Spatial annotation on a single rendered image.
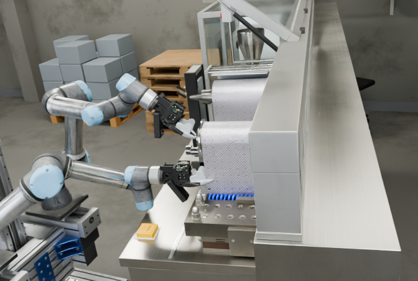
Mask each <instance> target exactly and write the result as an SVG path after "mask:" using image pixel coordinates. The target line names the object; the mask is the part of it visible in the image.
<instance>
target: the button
mask: <svg viewBox="0 0 418 281"><path fill-rule="evenodd" d="M158 229H159V227H158V224H148V223H142V224H141V226H140V228H139V229H138V231H137V233H136V236H137V237H139V238H152V239H153V238H154V236H155V235H156V232H157V230H158Z"/></svg>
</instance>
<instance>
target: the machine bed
mask: <svg viewBox="0 0 418 281"><path fill-rule="evenodd" d="M193 158H194V155H187V154H186V152H184V153H183V155H182V156H181V158H180V160H190V164H191V163H192V160H193ZM184 188H185V190H186V191H187V193H188V194H189V197H188V200H187V201H185V202H183V203H182V202H181V201H180V199H179V198H178V197H177V195H176V194H175V193H174V192H173V191H172V190H171V189H170V187H169V186H168V185H167V184H164V186H163V187H162V189H161V191H160V192H159V194H158V195H157V197H156V199H155V200H154V206H153V208H152V209H150V210H148V212H147V213H146V215H145V217H144V218H143V220H142V221H141V223H140V225H139V226H138V228H137V229H136V231H135V233H134V234H133V236H132V238H131V239H130V241H129V242H128V244H127V246H126V247H125V249H124V250H123V252H122V254H121V255H120V257H119V263H120V266H121V267H138V268H147V269H165V270H182V271H192V272H209V273H219V274H236V275H254V276H256V267H255V258H254V257H247V256H231V255H230V252H215V251H203V241H199V240H198V237H196V236H186V235H185V234H184V235H183V238H182V240H181V242H180V245H179V247H178V249H177V252H176V253H175V256H174V258H173V259H168V256H169V254H170V252H171V250H172V248H173V246H174V243H175V241H176V239H177V237H178V235H179V232H180V230H181V228H182V226H183V222H184V221H185V218H186V217H187V214H188V212H189V210H190V208H191V206H192V203H193V201H194V199H195V198H196V194H197V193H198V192H199V189H200V186H198V187H184ZM142 223H148V224H158V227H160V230H159V232H158V234H157V236H156V238H155V239H154V240H147V239H135V237H136V233H137V231H138V229H139V228H140V226H141V224H142Z"/></svg>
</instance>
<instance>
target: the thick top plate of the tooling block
mask: <svg viewBox="0 0 418 281"><path fill-rule="evenodd" d="M204 202H205V204H204V205H201V206H197V205H196V204H195V199H194V201H193V203H192V206H191V208H190V210H189V212H188V214H187V217H186V218H185V221H184V222H183V223H184V228H185V235H186V236H196V237H222V238H228V227H241V228H257V225H256V209H255V204H242V203H236V200H205V201H204ZM194 206H197V207H198V208H199V211H200V214H201V216H202V217H201V218H200V219H199V220H193V219H192V208H193V207H194Z"/></svg>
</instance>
